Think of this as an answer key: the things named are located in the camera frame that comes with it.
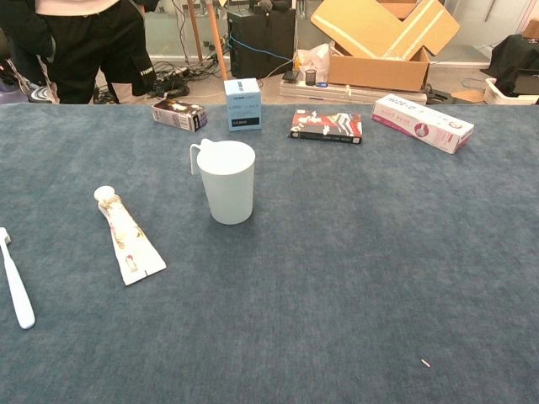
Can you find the small dark purple carton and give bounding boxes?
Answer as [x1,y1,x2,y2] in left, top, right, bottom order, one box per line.
[151,98,208,133]

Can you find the wooden easel leg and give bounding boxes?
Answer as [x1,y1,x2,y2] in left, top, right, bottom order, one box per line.
[187,0,204,62]
[205,0,228,81]

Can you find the blue felt table mat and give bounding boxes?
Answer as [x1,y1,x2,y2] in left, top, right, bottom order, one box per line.
[0,103,539,404]

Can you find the open brown cardboard box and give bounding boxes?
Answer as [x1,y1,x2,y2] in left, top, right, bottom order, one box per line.
[310,0,461,93]

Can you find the white plastic cup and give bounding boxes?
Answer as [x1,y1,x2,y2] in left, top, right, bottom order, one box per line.
[189,138,257,226]

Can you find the white plastic bin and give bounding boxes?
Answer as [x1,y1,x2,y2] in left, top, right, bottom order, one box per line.
[483,77,539,105]

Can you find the light blue upright box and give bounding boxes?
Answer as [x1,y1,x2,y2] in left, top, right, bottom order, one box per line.
[223,77,263,133]

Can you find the white printed toothpaste tube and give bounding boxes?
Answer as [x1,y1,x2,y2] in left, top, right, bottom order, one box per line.
[93,184,168,287]

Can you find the stacked aluminium profiles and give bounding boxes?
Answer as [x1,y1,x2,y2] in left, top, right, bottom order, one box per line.
[280,79,429,105]

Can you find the tangle of black floor cables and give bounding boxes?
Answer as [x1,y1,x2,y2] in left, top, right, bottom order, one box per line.
[149,61,224,100]

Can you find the light blue toothbrush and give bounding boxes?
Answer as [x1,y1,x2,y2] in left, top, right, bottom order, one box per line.
[0,226,36,330]

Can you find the black round stool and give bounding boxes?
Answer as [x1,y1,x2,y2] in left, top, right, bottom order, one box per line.
[28,86,54,104]

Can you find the long white pink toothpaste box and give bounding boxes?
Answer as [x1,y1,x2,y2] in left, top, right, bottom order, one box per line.
[371,93,475,155]

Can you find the person in black clothes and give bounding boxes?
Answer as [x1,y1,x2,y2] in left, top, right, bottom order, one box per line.
[0,0,155,105]

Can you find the red black flat box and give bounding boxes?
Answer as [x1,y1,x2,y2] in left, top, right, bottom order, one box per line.
[289,109,364,146]

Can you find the black computer tower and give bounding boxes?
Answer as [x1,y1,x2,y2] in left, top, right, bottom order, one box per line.
[227,8,296,80]

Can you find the black cloth cover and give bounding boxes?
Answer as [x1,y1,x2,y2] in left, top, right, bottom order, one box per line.
[490,34,539,97]

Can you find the white plastic bag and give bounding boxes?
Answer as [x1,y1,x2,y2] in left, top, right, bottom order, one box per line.
[294,42,331,83]

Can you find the blue network cable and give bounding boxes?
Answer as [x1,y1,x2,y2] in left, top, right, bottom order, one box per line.
[228,31,296,64]

